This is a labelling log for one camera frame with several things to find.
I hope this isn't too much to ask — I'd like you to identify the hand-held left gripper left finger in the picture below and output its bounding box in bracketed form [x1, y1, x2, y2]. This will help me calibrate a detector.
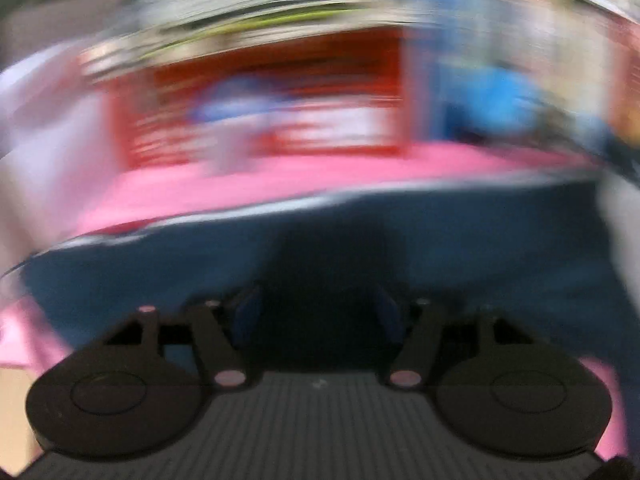
[102, 285, 263, 393]

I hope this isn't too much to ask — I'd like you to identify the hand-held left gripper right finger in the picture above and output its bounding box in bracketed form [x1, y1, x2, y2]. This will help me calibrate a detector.
[375, 285, 538, 392]

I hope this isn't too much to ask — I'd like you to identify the navy and white jacket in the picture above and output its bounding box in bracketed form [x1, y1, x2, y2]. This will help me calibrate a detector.
[0, 170, 640, 386]

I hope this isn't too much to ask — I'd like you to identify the blue plush ball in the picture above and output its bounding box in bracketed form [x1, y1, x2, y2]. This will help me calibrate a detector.
[450, 67, 541, 136]

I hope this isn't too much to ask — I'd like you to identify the large red plastic basket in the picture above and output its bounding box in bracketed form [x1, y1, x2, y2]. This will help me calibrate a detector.
[107, 35, 406, 171]

